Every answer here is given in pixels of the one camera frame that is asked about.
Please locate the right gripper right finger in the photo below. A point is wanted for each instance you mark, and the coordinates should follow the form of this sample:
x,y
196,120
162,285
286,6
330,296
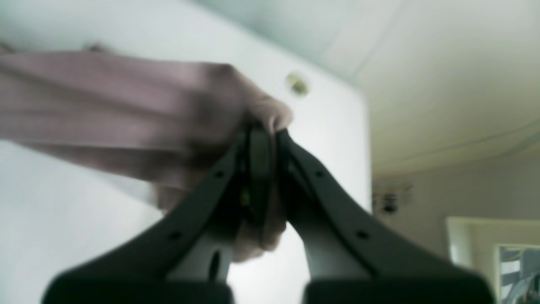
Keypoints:
x,y
352,257

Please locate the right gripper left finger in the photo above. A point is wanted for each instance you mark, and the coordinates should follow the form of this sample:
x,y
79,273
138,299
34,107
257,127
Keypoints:
x,y
184,258

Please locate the mauve brown T-shirt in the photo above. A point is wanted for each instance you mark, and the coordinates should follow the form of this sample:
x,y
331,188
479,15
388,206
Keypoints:
x,y
162,122

